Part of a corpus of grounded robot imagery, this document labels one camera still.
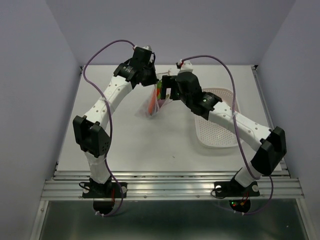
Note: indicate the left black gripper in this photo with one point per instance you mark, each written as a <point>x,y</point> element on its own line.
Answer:
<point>153,79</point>

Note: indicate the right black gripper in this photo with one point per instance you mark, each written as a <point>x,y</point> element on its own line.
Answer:
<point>168,81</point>

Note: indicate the green toy leaf vegetable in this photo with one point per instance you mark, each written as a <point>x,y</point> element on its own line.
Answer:
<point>159,85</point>

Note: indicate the clear zip top bag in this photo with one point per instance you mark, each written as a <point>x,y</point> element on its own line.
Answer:
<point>142,112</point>

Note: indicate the orange toy carrot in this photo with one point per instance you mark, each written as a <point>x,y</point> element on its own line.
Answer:
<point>153,105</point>

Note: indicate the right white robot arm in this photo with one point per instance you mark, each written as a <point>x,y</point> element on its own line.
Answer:
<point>269,144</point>

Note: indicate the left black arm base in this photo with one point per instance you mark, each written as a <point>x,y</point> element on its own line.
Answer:
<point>108,197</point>

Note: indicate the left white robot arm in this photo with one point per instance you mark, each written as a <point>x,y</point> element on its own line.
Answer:
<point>90,129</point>

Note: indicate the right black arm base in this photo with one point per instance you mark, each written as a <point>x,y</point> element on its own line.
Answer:
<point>239,196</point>

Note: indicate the white perforated plastic basket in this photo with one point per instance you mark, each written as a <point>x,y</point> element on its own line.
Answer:
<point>211,134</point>

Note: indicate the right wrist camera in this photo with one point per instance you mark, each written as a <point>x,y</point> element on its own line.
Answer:
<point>185,67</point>

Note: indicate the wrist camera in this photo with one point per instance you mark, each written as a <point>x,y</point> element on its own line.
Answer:
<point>185,67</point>
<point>147,47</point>

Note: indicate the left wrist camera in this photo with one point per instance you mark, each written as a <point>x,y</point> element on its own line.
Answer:
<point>147,47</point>

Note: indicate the aluminium rail frame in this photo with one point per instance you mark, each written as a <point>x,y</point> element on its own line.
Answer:
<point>170,176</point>

